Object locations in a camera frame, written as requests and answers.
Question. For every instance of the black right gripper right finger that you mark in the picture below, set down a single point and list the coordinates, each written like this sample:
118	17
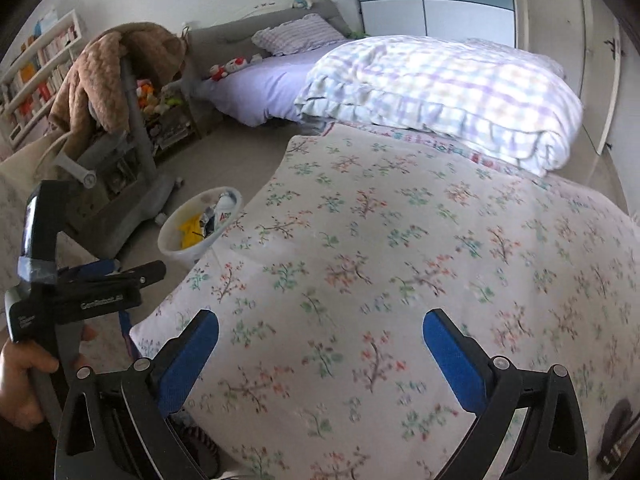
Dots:
551	443

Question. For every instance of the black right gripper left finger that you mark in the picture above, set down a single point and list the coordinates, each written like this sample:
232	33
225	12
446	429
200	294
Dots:
116	425

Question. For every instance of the yellow snack wrapper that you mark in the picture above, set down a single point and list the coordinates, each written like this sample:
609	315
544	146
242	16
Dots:
192	232

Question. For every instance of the white translucent trash bin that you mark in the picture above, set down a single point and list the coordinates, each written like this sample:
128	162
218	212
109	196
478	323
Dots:
169	239

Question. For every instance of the person's left hand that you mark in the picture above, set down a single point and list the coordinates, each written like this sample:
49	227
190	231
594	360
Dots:
19	403

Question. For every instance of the floral bed sheet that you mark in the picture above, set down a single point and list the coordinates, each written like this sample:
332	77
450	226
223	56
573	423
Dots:
321	284

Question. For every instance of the white bookshelf with books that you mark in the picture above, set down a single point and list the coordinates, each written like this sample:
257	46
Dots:
30	84

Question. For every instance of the brown quilted blanket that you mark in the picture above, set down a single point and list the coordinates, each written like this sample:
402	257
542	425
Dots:
92	89

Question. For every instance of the red white plush toy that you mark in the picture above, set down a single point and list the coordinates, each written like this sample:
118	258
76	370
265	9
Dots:
220	71

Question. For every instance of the lavender mattress sheet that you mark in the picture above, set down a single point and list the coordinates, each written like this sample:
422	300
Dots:
263	91

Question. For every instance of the plaid folded quilt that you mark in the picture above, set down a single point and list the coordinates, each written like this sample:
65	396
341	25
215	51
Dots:
507	103

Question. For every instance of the plaid pillow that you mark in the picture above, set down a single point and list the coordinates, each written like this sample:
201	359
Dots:
298	36

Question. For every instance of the white door with handle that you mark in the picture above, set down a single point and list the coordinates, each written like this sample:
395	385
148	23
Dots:
603	64

